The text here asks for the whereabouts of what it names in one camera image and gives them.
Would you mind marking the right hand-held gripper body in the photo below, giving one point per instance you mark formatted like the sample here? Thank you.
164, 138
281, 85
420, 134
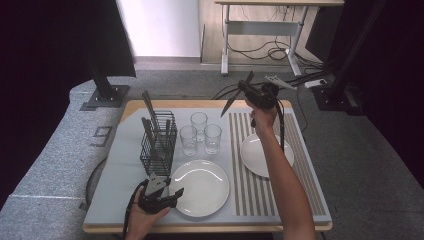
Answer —
263, 96

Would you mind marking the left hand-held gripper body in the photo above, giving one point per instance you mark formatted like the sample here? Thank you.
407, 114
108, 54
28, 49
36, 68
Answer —
153, 201

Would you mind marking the white plate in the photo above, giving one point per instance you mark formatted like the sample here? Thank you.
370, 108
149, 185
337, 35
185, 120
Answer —
253, 156
203, 190

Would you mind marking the clear drinking glass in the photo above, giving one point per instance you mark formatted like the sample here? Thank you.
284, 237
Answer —
199, 124
188, 141
212, 140

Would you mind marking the steel fork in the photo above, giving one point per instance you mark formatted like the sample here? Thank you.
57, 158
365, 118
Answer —
168, 128

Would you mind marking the person's right hand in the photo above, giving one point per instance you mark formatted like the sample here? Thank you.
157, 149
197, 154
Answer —
265, 118

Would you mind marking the person's left hand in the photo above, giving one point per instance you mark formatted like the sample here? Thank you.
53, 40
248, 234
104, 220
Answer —
141, 223

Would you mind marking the white power strip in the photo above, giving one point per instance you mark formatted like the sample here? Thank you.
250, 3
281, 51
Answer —
315, 83

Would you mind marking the light grey table cover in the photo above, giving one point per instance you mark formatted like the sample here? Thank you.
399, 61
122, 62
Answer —
126, 150

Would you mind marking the desk with white metal legs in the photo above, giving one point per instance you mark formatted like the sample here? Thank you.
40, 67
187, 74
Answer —
263, 28

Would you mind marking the striped placemat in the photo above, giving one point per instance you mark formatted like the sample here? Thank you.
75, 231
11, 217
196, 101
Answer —
246, 206

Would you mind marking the steel cutlery piece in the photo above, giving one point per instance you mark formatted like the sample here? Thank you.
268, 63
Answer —
149, 105
146, 128

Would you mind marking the black metal stand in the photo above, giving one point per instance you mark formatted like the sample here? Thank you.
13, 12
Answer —
105, 90
336, 93

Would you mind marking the white partition panel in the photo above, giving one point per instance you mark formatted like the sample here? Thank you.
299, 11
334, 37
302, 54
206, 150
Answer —
160, 26

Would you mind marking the dark curtain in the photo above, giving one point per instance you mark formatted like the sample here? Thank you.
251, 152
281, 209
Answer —
400, 66
50, 50

